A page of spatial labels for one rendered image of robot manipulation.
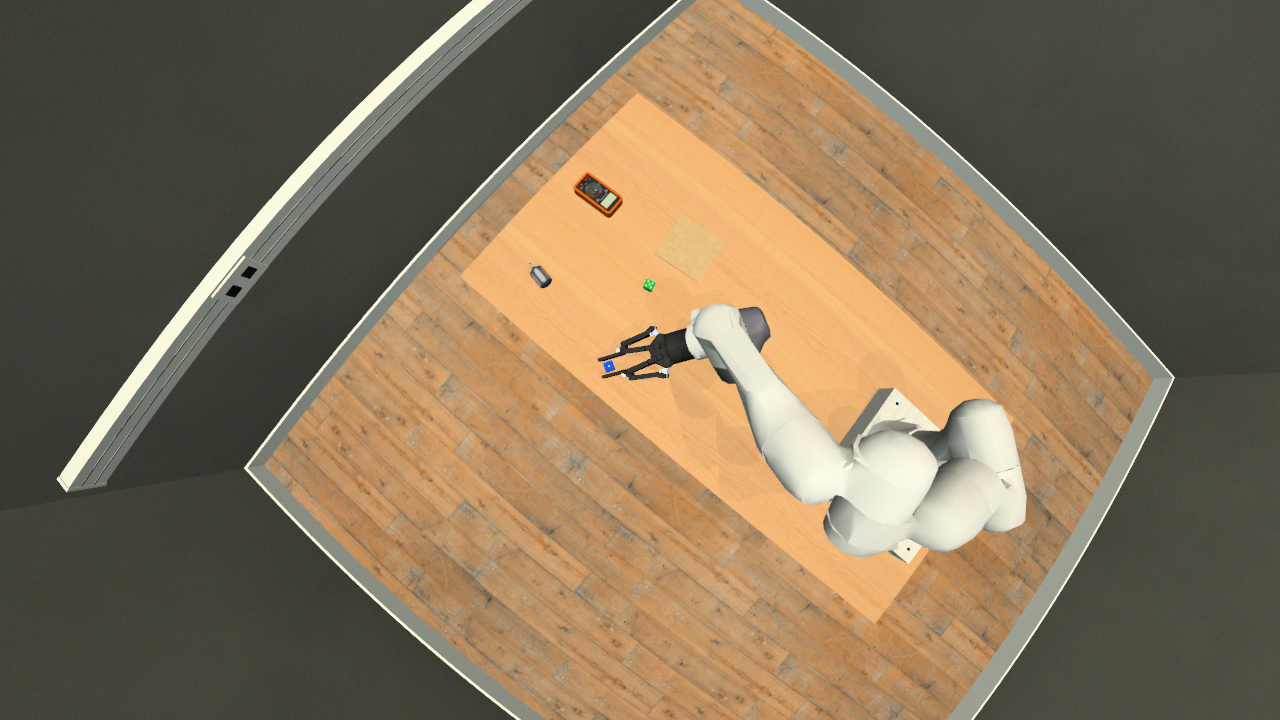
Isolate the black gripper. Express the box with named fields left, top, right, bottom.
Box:
left=598, top=325, right=695, bottom=380

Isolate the orange digital multimeter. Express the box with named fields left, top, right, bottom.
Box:
left=573, top=173, right=623, bottom=218

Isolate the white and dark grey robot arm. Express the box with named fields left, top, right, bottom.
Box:
left=685, top=304, right=1027, bottom=557

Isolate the tan textured mat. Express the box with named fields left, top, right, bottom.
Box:
left=655, top=214, right=724, bottom=282

